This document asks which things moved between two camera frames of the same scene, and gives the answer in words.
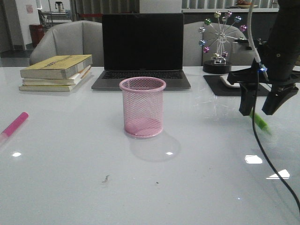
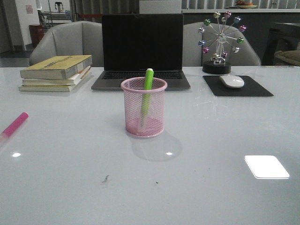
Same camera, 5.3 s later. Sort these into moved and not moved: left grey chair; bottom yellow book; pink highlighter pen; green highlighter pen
Moved: green highlighter pen
Not moved: pink highlighter pen; left grey chair; bottom yellow book
